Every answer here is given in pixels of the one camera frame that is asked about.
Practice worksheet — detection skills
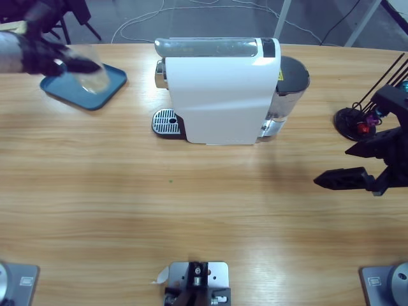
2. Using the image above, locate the silver coffee machine lever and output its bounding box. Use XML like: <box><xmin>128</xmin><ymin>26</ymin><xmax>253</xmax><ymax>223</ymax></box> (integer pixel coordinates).
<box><xmin>154</xmin><ymin>37</ymin><xmax>259</xmax><ymax>59</ymax></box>

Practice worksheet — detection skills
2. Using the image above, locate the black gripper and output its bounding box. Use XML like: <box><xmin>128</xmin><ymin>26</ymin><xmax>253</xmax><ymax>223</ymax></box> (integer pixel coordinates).
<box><xmin>19</xmin><ymin>31</ymin><xmax>103</xmax><ymax>77</ymax></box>
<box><xmin>313</xmin><ymin>84</ymin><xmax>408</xmax><ymax>197</ymax></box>

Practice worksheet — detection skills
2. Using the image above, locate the white capsule coffee machine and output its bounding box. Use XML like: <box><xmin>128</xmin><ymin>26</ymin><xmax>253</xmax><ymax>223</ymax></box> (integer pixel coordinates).
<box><xmin>154</xmin><ymin>37</ymin><xmax>282</xmax><ymax>147</ymax></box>

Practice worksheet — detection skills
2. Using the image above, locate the blue plastic tray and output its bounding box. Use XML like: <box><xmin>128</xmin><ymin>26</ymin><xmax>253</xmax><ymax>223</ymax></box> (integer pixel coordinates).
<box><xmin>40</xmin><ymin>62</ymin><xmax>128</xmax><ymax>112</ymax></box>

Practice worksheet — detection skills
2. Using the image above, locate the grey metal mounting plate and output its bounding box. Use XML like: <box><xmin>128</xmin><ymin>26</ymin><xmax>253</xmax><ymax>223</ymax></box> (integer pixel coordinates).
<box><xmin>168</xmin><ymin>261</ymin><xmax>230</xmax><ymax>289</ymax></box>

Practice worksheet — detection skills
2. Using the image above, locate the white frame leg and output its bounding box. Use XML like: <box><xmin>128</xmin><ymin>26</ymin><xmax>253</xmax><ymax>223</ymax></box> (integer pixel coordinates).
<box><xmin>346</xmin><ymin>0</ymin><xmax>383</xmax><ymax>48</ymax></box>
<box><xmin>273</xmin><ymin>0</ymin><xmax>293</xmax><ymax>44</ymax></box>

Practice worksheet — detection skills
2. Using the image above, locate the black drip tray metal grille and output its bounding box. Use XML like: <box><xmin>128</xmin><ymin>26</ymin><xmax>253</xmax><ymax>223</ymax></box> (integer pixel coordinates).
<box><xmin>151</xmin><ymin>108</ymin><xmax>187</xmax><ymax>141</ymax></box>

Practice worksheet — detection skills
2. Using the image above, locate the black wire capsule stand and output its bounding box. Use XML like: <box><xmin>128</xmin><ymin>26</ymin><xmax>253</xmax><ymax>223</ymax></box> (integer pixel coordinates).
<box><xmin>333</xmin><ymin>53</ymin><xmax>408</xmax><ymax>143</ymax></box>

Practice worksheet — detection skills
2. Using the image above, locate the black power cable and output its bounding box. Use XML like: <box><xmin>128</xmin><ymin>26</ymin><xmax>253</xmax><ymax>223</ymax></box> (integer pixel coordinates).
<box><xmin>320</xmin><ymin>0</ymin><xmax>363</xmax><ymax>45</ymax></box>

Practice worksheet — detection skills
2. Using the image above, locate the white paper tag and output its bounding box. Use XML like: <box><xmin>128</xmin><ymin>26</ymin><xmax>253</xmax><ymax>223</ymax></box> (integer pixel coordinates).
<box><xmin>150</xmin><ymin>266</ymin><xmax>170</xmax><ymax>285</ymax></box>

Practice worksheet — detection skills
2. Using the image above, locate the clear glass cup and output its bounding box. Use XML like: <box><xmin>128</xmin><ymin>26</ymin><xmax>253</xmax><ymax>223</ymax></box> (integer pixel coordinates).
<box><xmin>68</xmin><ymin>43</ymin><xmax>111</xmax><ymax>95</ymax></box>

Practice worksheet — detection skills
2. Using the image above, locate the white floor cable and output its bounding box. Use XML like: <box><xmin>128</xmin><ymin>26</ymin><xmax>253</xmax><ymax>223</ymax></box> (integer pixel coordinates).
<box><xmin>111</xmin><ymin>0</ymin><xmax>323</xmax><ymax>44</ymax></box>

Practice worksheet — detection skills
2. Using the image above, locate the wooden crate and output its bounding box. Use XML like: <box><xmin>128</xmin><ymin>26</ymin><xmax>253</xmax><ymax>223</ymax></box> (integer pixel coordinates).
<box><xmin>0</xmin><ymin>19</ymin><xmax>29</xmax><ymax>34</ymax></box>

